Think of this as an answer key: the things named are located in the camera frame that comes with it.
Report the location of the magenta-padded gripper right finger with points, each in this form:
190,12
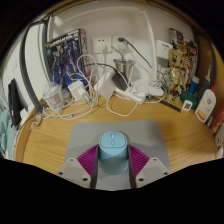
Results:
138,160

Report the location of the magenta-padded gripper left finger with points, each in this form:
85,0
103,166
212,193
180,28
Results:
87,160

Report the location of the light blue computer mouse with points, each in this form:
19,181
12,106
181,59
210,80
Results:
113,153

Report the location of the grey mouse pad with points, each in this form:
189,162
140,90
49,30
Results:
86,133

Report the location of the crinkled clear plastic wrap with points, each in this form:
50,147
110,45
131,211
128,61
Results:
36,122

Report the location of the white power strip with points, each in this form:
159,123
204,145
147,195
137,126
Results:
133,95

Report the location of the white charger block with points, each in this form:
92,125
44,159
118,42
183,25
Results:
77,90

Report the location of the clear plastic dome container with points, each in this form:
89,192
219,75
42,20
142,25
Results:
53,96

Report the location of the small white desk clock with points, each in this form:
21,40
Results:
187,105

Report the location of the large white power adapter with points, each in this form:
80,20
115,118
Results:
106,86

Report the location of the black charger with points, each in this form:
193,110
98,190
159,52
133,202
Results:
120,81

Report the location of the white mug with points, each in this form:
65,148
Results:
220,136

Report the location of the white orange lotion bottle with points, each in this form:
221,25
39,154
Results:
206,106

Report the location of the teal blanket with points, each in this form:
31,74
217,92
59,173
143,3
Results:
5,133

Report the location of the red snack can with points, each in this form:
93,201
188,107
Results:
218,120

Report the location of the dark navy backpack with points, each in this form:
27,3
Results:
15,103

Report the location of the brown tree creature figurine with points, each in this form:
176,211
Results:
175,75

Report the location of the stainless steel cup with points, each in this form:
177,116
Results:
124,68

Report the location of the dark spray bottle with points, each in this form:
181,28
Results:
204,85

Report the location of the robot model kit box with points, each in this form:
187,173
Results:
65,56

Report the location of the white router box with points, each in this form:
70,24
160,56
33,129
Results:
164,50

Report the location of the grey metal desk frame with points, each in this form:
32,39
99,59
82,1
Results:
22,66

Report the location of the white wall socket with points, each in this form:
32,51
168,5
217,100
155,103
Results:
101,44
121,45

